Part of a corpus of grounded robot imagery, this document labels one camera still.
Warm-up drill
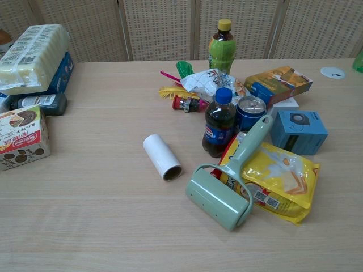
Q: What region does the white lint roller refill roll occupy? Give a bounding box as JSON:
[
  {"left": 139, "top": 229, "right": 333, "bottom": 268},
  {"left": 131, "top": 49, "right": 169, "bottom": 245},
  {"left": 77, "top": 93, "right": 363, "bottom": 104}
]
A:
[{"left": 142, "top": 133, "right": 183, "bottom": 182}]

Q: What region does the Pepsi cola plastic bottle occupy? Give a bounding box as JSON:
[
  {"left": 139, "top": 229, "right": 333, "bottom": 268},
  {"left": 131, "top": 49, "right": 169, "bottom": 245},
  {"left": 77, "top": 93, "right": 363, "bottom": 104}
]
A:
[{"left": 201, "top": 87, "right": 238, "bottom": 159}]

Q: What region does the colourful feather shuttlecock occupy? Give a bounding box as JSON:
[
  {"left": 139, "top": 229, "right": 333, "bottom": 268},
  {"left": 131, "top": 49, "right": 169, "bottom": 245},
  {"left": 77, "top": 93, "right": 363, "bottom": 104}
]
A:
[{"left": 158, "top": 60, "right": 201, "bottom": 100}]

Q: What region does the white peanut snack bag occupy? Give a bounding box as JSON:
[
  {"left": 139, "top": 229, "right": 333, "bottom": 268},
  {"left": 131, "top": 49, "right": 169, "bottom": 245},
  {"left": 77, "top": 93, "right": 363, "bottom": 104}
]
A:
[{"left": 180, "top": 69, "right": 251, "bottom": 103}]

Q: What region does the blue Pepsi can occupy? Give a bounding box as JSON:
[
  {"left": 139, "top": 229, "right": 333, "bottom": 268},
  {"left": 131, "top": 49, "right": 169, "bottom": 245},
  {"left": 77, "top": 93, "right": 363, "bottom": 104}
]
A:
[{"left": 235, "top": 96, "right": 267, "bottom": 133}]

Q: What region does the green tea bottle yellow cap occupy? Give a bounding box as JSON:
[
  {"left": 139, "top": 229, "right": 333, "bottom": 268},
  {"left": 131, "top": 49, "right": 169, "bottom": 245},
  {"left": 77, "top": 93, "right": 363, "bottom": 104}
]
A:
[{"left": 208, "top": 18, "right": 237, "bottom": 75}]

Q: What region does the yellow snack bag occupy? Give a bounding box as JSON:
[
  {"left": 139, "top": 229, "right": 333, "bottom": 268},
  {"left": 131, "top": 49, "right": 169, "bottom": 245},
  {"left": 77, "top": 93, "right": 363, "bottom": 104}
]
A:
[{"left": 210, "top": 137, "right": 321, "bottom": 226}]

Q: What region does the white flat box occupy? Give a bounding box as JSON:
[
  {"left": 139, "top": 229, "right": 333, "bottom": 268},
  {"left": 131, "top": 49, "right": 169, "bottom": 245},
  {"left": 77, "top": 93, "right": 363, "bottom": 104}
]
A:
[{"left": 267, "top": 97, "right": 300, "bottom": 117}]

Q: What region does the woven rattan folding screen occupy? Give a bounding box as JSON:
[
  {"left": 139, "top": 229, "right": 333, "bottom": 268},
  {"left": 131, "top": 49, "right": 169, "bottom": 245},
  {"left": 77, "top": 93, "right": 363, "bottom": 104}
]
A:
[{"left": 0, "top": 0, "right": 363, "bottom": 63}]

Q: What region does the yellow and blue cardboard box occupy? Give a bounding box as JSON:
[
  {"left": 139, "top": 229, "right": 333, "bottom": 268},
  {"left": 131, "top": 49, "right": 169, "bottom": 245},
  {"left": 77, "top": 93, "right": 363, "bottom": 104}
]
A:
[{"left": 244, "top": 66, "right": 314, "bottom": 107}]

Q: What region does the blue cardboard speaker box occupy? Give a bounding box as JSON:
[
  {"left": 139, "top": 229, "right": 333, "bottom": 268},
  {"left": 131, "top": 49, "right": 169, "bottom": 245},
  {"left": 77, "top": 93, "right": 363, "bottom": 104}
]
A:
[{"left": 269, "top": 109, "right": 329, "bottom": 156}]

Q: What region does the blue cookie box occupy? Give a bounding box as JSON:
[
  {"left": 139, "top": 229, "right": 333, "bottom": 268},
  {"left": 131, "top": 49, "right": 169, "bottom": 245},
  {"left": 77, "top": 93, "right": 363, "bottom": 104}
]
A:
[{"left": 0, "top": 52, "right": 75, "bottom": 99}]

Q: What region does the dark grey bottle lying down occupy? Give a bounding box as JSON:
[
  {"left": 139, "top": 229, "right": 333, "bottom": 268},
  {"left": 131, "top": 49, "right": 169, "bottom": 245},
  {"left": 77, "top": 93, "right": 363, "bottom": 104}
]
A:
[{"left": 9, "top": 93, "right": 69, "bottom": 117}]

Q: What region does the chocolate pie carton box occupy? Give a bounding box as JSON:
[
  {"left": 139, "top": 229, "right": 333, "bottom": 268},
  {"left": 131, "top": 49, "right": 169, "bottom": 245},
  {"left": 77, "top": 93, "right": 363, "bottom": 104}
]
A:
[{"left": 0, "top": 104, "right": 52, "bottom": 172}]

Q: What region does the white round table grommet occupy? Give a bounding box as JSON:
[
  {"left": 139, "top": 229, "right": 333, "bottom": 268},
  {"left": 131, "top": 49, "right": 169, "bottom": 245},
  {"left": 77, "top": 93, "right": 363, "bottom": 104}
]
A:
[{"left": 320, "top": 66, "right": 347, "bottom": 79}]

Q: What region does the green plastic bottle edge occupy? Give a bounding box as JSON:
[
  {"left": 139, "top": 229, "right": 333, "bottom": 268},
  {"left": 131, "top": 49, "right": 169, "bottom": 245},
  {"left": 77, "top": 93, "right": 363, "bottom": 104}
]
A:
[{"left": 352, "top": 49, "right": 363, "bottom": 73}]

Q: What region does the brown and white object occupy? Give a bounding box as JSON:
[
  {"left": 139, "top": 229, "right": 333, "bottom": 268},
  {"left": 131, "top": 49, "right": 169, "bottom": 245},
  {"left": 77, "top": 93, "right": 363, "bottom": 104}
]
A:
[{"left": 0, "top": 29, "right": 13, "bottom": 54}]

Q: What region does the red emergency stop button switch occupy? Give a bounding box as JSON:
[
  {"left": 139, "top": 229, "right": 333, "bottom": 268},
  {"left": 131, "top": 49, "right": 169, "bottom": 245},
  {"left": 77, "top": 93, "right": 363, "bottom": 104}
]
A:
[{"left": 172, "top": 95, "right": 209, "bottom": 113}]

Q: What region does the green lint roller with handle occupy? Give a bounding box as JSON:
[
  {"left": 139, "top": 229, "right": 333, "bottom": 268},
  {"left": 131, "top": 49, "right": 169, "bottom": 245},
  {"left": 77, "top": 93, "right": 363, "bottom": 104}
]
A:
[{"left": 185, "top": 114, "right": 274, "bottom": 232}]

